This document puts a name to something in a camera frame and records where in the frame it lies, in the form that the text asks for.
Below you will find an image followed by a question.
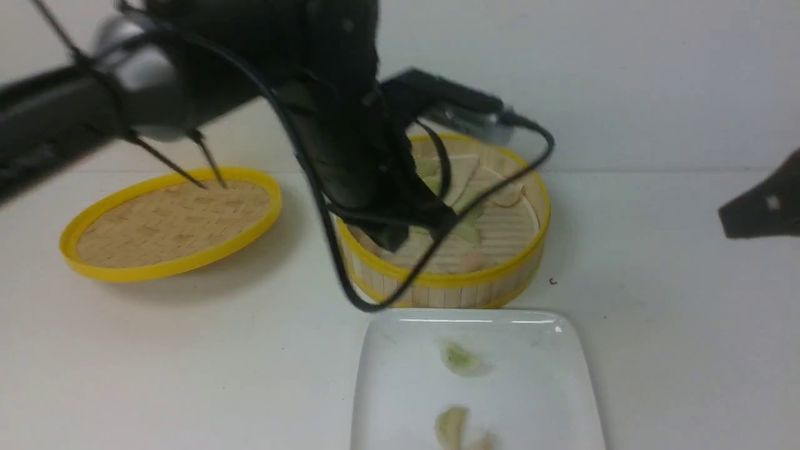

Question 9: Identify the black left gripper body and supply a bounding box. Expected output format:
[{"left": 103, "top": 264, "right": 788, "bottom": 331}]
[{"left": 275, "top": 75, "right": 456, "bottom": 251}]

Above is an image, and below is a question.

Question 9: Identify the green dumpling steamer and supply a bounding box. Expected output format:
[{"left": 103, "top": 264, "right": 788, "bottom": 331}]
[
  {"left": 454, "top": 187, "right": 483, "bottom": 224},
  {"left": 452, "top": 222, "right": 482, "bottom": 246}
]

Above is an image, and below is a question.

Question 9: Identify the green dumpling plate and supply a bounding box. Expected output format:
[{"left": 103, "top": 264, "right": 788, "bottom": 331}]
[{"left": 434, "top": 406, "right": 469, "bottom": 449}]

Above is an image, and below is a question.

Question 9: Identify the pale dumpling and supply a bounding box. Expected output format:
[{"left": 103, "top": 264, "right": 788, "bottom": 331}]
[{"left": 466, "top": 432, "right": 498, "bottom": 450}]

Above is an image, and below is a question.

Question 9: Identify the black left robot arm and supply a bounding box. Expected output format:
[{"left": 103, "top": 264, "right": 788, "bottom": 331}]
[{"left": 2, "top": 1, "right": 456, "bottom": 251}]

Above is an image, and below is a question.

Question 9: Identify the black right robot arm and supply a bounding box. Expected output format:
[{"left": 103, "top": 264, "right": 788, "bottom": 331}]
[{"left": 718, "top": 150, "right": 799, "bottom": 239}]

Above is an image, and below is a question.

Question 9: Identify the green dumpling on plate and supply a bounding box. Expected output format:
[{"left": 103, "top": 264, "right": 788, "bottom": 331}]
[{"left": 441, "top": 342, "right": 483, "bottom": 377}]

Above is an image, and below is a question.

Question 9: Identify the white square plate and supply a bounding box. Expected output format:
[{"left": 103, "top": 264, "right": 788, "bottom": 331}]
[{"left": 349, "top": 309, "right": 606, "bottom": 449}]

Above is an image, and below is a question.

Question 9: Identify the white steamer liner paper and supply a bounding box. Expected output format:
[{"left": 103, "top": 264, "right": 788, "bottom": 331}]
[{"left": 444, "top": 154, "right": 480, "bottom": 206}]

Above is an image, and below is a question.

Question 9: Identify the pale dumpling steamer right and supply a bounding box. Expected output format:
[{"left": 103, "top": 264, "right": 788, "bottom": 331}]
[{"left": 489, "top": 184, "right": 524, "bottom": 208}]

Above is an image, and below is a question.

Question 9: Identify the yellow rimmed bamboo steamer basket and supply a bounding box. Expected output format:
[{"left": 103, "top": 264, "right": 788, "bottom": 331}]
[{"left": 337, "top": 134, "right": 551, "bottom": 309}]

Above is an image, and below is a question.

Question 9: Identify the yellow rimmed bamboo steamer lid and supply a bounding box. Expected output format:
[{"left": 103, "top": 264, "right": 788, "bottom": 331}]
[{"left": 59, "top": 166, "right": 283, "bottom": 284}]

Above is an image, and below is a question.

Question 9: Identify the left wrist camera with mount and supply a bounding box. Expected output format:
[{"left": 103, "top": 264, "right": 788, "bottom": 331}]
[{"left": 381, "top": 68, "right": 514, "bottom": 146}]

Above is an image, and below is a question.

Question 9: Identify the black left camera cable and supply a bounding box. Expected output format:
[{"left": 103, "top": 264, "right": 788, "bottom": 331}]
[{"left": 119, "top": 0, "right": 556, "bottom": 313}]

